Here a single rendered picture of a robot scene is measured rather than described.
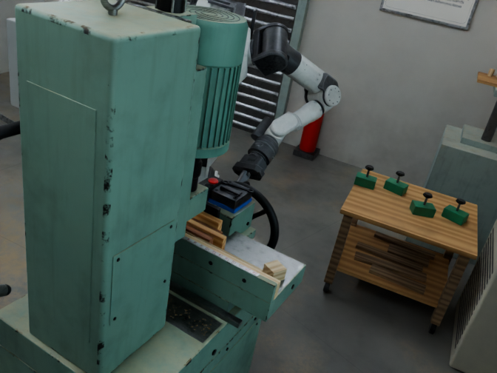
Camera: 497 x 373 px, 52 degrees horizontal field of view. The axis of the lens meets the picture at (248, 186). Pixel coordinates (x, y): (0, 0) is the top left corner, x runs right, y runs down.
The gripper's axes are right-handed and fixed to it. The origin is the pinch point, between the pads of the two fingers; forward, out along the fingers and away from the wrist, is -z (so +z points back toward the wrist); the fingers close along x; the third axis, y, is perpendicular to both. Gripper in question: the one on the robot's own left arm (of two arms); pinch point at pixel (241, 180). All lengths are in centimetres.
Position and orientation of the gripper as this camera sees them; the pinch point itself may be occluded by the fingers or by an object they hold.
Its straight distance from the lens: 172.5
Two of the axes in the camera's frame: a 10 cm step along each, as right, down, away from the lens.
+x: -7.6, -1.6, 6.2
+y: -3.7, -6.8, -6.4
